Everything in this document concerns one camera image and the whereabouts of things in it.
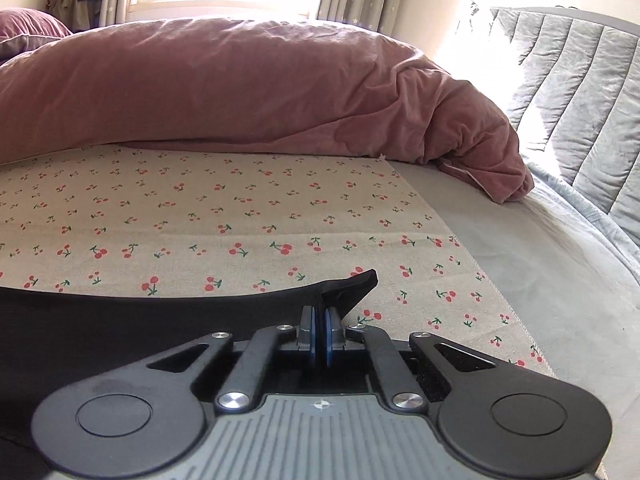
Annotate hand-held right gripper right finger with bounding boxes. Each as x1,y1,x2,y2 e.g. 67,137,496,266
321,306,499,414

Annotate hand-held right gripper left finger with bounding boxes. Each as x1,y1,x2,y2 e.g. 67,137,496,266
145,305,317,414

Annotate black pants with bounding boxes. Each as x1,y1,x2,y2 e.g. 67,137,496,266
0,269,379,480

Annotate cherry print bed sheet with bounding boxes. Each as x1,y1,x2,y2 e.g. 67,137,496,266
0,144,559,379

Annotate grey mattress cover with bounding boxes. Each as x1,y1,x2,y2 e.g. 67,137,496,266
387,157,640,480

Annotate pink duvet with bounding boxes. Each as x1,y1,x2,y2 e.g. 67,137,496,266
0,12,535,205

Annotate grey quilted headboard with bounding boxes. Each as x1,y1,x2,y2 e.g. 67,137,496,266
490,6,640,222

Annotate mauve pillow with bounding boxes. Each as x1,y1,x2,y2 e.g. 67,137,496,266
0,8,74,57

